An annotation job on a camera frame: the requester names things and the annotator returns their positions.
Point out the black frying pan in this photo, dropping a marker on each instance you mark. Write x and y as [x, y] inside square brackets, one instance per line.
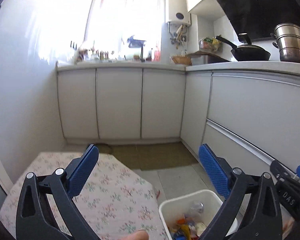
[246, 52]

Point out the wicker basket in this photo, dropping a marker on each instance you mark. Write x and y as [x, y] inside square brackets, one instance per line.
[185, 60]

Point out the floral tablecloth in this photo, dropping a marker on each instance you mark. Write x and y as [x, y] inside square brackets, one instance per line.
[115, 201]

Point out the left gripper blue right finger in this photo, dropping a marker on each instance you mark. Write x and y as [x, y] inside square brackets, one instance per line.
[262, 218]

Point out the white kitchen cabinets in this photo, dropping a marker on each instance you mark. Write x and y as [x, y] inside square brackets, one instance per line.
[248, 112]

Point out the stainless steel stock pot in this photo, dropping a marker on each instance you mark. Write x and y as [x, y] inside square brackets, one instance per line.
[287, 36]

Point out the white plastic trash bin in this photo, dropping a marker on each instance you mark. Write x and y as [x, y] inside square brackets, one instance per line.
[174, 209]

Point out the white floral paper cup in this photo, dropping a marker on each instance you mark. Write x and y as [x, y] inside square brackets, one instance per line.
[200, 228]

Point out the black range hood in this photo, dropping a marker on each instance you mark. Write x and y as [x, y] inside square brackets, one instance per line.
[258, 18]

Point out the wooden cutting board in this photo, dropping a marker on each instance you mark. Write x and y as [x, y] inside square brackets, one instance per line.
[201, 52]

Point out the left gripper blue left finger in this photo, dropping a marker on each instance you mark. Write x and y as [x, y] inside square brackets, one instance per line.
[35, 219]

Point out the white water heater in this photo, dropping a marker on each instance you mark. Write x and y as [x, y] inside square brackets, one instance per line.
[176, 12]

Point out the red drink bottle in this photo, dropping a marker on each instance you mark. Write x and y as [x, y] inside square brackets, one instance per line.
[156, 54]

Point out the person's finger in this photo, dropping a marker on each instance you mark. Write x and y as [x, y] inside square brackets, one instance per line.
[138, 235]

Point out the blue faucet cloth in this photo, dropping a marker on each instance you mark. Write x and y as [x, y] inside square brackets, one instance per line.
[135, 43]

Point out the clear plastic water bottle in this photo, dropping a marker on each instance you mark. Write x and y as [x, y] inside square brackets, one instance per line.
[196, 209]

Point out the yellow snack wrapper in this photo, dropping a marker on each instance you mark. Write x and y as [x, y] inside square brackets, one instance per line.
[186, 231]

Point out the green yellow snack bags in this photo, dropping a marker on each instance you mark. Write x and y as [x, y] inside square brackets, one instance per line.
[210, 44]

